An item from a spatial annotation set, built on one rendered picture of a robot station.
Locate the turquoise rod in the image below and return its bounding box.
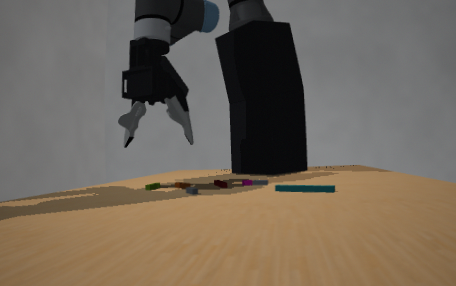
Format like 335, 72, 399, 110
275, 185, 335, 192

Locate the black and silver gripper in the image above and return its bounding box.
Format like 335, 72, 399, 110
118, 37, 194, 148

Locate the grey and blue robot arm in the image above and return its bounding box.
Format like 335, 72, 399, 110
134, 0, 274, 97

